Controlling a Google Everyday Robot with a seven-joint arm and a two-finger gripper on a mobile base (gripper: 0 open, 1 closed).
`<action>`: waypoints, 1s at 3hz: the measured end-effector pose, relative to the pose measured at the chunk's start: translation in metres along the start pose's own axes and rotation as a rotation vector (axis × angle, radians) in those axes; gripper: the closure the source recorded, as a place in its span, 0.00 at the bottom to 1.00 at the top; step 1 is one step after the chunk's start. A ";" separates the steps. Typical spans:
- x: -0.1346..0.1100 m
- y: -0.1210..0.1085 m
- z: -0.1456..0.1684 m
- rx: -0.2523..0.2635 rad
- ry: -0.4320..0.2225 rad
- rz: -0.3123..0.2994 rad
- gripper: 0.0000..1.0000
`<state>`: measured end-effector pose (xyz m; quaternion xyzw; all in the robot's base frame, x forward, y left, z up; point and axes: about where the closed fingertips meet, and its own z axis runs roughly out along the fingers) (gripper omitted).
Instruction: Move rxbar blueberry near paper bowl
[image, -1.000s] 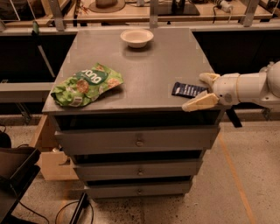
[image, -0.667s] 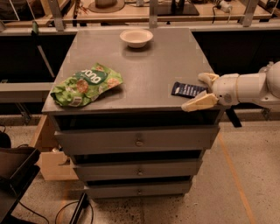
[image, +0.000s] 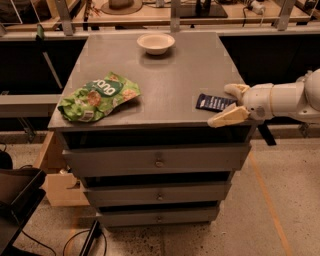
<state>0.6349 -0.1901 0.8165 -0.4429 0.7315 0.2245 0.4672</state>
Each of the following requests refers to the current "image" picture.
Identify top grey drawer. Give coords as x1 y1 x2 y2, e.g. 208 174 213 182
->
63 143 250 177

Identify dark blue rxbar wrapper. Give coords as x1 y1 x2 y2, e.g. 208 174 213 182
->
196 94 236 112

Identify grey drawer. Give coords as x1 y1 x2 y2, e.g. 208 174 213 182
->
97 207 219 227
63 143 250 177
84 182 231 207

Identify green chip bag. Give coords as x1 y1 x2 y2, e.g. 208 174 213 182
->
58 72 140 122

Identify bottom grey drawer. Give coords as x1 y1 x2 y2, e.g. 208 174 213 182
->
97 207 219 227

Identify wooden crate on floor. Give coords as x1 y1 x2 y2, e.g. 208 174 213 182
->
33 131 89 207

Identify white paper bowl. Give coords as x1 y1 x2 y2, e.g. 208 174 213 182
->
137 33 175 55

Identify tan hat on shelf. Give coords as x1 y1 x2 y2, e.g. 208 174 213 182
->
101 0 143 15

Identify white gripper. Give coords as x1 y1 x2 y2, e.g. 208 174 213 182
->
207 83 273 128

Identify black tray at left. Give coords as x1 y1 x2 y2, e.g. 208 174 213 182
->
0 168 46 256

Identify middle grey drawer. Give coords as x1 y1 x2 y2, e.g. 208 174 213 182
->
84 182 231 207

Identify black monitor base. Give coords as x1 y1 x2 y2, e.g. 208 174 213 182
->
180 0 228 18

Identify grey drawer cabinet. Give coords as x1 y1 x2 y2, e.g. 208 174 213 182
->
49 32 256 216

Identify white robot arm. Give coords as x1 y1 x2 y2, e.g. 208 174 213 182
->
207 69 320 128

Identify black floor cable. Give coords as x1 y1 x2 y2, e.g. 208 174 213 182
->
13 219 108 256

